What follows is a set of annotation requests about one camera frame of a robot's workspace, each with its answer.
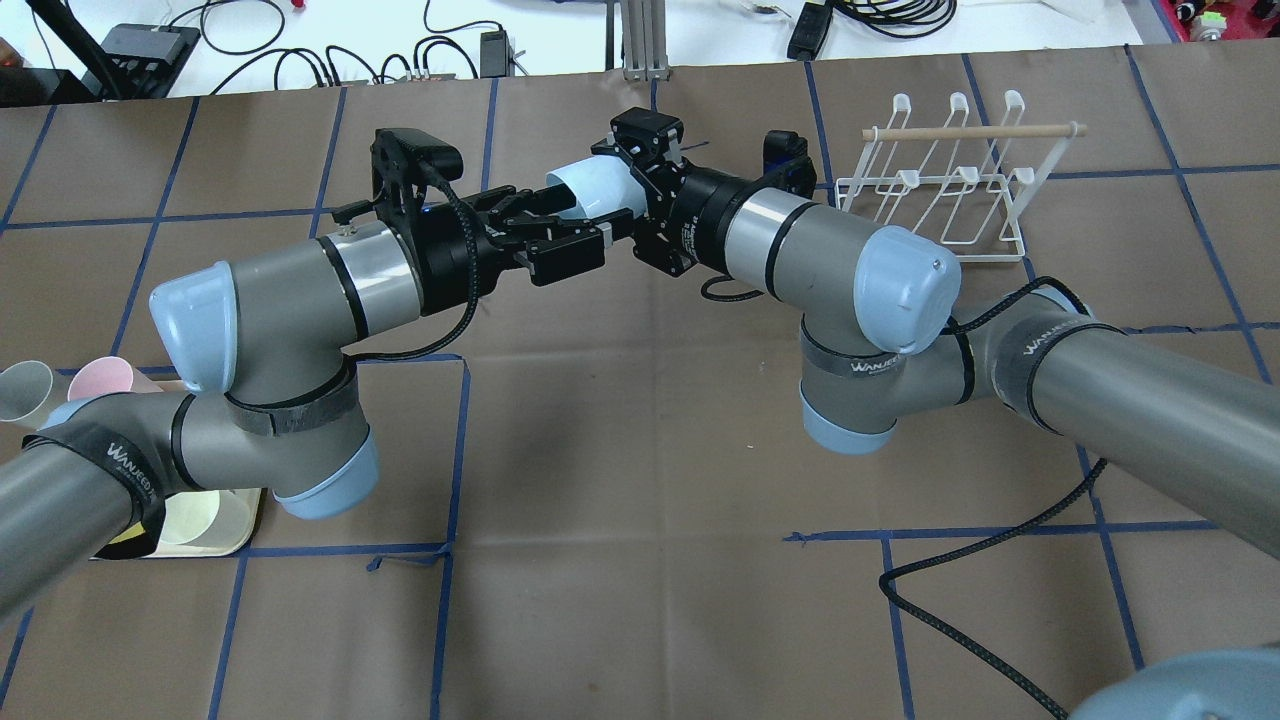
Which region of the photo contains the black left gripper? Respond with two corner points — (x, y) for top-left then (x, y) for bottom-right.
(412, 186), (605, 316)

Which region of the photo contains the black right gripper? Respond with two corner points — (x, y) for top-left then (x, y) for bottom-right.
(591, 108), (750, 277)

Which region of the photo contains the light blue ikea cup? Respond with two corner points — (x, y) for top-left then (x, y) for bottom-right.
(545, 155), (646, 220)

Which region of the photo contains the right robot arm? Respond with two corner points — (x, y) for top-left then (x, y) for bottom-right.
(591, 108), (1279, 555)

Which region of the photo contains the cream cup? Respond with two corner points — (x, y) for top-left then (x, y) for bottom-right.
(160, 489), (253, 551)

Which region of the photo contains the pink cup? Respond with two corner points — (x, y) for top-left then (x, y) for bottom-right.
(67, 356), (164, 402)

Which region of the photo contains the grey cup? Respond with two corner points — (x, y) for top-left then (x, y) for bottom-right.
(1, 360), (68, 429)

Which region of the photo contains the cream plastic tray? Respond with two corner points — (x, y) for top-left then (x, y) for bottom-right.
(92, 489), (262, 560)

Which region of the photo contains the aluminium frame post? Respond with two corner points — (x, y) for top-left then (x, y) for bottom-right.
(620, 0), (669, 82)

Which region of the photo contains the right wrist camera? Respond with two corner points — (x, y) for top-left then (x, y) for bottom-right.
(762, 129), (817, 199)

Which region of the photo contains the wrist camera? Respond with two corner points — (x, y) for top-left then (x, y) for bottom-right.
(762, 129), (817, 199)
(330, 127), (465, 225)

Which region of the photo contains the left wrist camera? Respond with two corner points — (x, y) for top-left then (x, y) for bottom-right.
(330, 127), (465, 225)

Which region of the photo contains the white wire cup rack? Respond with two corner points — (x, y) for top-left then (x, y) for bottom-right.
(835, 90), (1089, 264)

